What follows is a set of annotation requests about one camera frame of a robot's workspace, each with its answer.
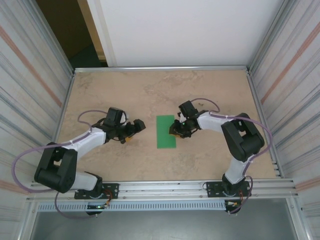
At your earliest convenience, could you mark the green square paper sheet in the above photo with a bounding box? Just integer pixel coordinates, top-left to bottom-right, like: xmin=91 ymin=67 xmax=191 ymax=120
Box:
xmin=155 ymin=114 xmax=177 ymax=150

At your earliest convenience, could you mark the small circuit board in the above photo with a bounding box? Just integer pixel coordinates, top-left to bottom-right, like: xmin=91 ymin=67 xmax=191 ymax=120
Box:
xmin=86 ymin=203 xmax=111 ymax=210

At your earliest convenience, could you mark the grey metal shelf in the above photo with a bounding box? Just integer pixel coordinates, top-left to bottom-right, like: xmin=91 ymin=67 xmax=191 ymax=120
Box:
xmin=29 ymin=199 xmax=301 ymax=240

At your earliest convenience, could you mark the translucent ribbed side panel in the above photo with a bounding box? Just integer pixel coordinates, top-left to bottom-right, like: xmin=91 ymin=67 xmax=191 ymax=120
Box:
xmin=249 ymin=0 xmax=320 ymax=240
xmin=0 ymin=0 xmax=76 ymax=240

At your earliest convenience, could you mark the long aluminium table edge rail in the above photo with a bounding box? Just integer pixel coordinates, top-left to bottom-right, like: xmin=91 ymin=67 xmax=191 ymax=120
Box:
xmin=73 ymin=65 xmax=251 ymax=74

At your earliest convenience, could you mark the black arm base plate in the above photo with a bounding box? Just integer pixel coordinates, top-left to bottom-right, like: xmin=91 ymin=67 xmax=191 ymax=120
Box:
xmin=206 ymin=180 xmax=252 ymax=198
xmin=74 ymin=183 xmax=120 ymax=200

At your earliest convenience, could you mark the short aluminium table edge rail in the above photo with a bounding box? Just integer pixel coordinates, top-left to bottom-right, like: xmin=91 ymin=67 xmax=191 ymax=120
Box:
xmin=44 ymin=69 xmax=76 ymax=182
xmin=245 ymin=68 xmax=285 ymax=179

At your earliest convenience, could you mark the wide aluminium mounting rail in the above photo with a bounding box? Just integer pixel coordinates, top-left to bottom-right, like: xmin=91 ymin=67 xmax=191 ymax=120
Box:
xmin=26 ymin=178 xmax=300 ymax=202

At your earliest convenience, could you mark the grey slotted cable duct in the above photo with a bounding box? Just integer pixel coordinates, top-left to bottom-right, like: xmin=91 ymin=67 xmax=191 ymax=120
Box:
xmin=36 ymin=201 xmax=227 ymax=212

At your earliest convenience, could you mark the white door frame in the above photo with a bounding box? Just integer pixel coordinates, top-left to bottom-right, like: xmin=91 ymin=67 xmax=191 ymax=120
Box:
xmin=86 ymin=0 xmax=118 ymax=68

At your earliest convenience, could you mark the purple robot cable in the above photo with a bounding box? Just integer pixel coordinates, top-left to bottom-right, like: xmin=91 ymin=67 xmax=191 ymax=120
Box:
xmin=191 ymin=97 xmax=274 ymax=215
xmin=12 ymin=109 xmax=111 ymax=220

